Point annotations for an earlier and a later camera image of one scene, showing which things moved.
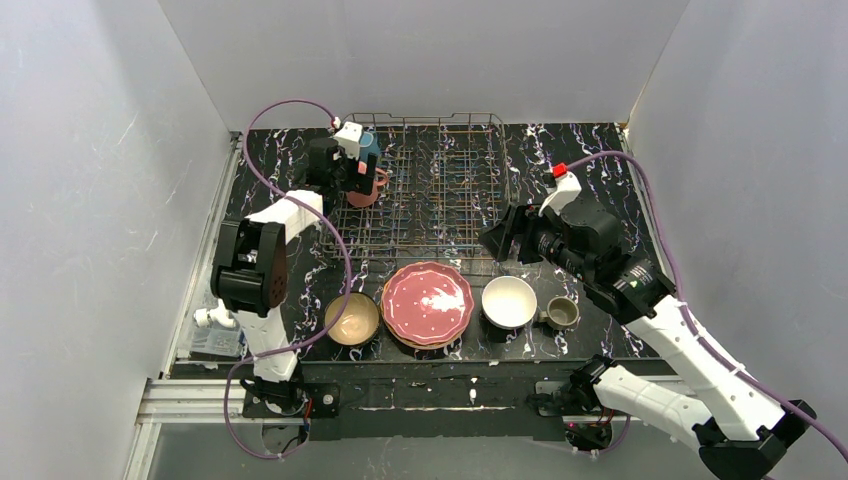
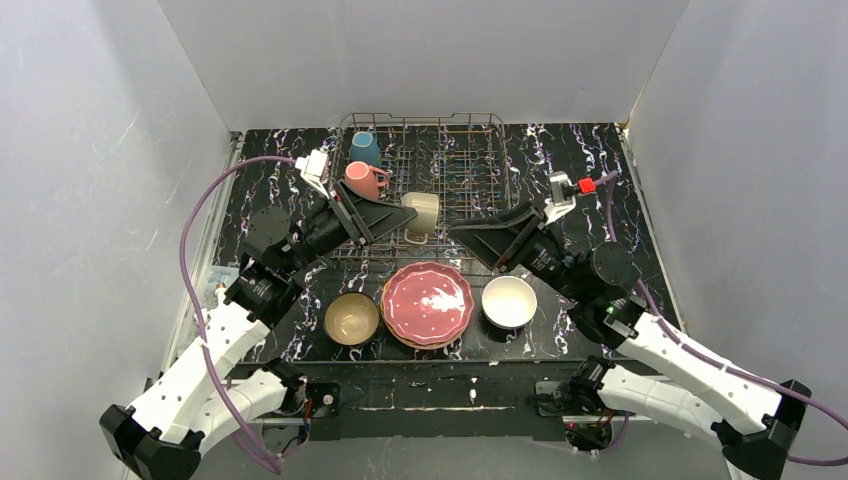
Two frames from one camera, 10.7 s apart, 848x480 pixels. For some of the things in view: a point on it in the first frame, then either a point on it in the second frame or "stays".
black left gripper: [361, 174] to [348, 214]
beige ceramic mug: [562, 312] to [417, 229]
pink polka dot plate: [427, 303] stays
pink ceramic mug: [363, 200] stays
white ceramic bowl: [508, 302] stays
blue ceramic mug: [368, 144] stays
